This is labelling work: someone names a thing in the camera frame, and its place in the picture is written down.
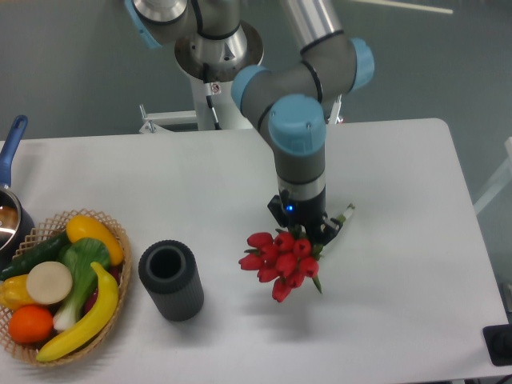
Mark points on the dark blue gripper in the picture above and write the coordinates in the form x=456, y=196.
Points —
x=304, y=204

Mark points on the red tulip bouquet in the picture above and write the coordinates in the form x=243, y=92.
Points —
x=287, y=258

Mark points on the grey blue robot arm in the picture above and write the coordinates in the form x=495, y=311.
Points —
x=222, y=57

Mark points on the dark grey ribbed vase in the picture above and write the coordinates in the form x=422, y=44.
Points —
x=169, y=273

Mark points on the red fruit in basket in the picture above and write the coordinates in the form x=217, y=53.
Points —
x=115, y=272

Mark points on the yellow banana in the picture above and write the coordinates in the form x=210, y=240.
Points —
x=90, y=325

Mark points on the yellow squash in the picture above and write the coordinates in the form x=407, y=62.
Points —
x=82, y=226

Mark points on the green bok choy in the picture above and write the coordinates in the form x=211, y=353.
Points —
x=77, y=258

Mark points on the black device at table edge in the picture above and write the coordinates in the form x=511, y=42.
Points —
x=498, y=343

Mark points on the woven wicker basket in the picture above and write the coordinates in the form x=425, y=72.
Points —
x=43, y=231

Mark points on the dark green cucumber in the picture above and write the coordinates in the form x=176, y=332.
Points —
x=46, y=251

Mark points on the beige round disc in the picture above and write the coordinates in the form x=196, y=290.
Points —
x=49, y=283

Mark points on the orange fruit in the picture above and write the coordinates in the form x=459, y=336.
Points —
x=30, y=324

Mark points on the yellow bell pepper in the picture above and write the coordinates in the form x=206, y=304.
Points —
x=14, y=294

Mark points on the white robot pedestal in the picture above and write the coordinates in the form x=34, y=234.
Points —
x=214, y=106

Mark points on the white table clamp bracket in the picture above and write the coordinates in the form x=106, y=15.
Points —
x=166, y=122

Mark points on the white frame at right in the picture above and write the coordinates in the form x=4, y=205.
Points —
x=495, y=183

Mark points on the blue handled saucepan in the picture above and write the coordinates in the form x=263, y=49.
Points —
x=16, y=223

